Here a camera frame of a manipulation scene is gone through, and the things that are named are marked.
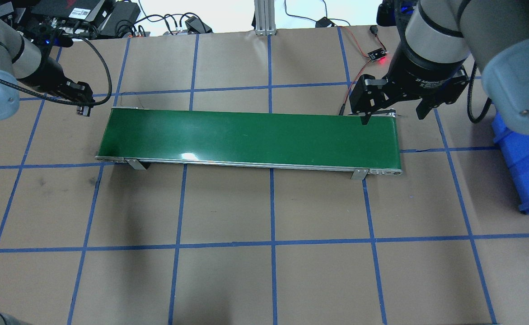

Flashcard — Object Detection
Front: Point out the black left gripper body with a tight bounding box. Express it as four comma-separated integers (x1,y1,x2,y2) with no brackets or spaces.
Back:
20,57,95,105

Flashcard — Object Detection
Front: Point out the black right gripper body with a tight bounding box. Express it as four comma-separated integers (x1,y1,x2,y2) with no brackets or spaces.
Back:
350,43,469,116

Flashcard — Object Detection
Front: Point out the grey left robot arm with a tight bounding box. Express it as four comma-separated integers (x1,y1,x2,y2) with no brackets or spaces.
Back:
0,19,95,120

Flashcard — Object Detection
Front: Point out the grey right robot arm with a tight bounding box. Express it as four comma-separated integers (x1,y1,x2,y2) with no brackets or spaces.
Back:
349,0,529,135

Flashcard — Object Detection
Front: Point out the small red-lit controller board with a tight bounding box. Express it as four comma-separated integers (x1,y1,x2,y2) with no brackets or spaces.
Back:
367,48,388,62

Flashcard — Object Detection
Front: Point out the green conveyor belt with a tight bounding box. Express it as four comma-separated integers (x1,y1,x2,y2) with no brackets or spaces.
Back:
95,107,403,179

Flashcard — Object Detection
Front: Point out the black laptop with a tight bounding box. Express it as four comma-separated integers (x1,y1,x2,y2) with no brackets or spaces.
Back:
31,0,116,32

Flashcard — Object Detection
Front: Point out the blue plastic bin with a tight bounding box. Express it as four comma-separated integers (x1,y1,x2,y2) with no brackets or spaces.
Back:
490,111,529,215

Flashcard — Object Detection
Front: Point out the black power adapter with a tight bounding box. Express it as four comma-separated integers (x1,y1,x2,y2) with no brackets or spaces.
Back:
184,16,213,34

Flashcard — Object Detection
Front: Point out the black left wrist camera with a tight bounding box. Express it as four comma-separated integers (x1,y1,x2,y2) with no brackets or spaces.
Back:
24,24,74,48

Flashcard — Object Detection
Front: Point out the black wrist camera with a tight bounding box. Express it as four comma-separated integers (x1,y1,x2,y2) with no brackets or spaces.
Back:
376,0,418,27
24,24,74,48

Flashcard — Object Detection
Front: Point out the red black conveyor cable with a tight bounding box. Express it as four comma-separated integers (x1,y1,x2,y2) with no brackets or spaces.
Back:
337,25,389,116

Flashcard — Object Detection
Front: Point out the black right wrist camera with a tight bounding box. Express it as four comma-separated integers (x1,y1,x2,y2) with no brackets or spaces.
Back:
376,0,418,27

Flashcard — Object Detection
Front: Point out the aluminium frame post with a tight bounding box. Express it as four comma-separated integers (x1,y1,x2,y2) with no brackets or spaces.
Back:
254,0,277,36

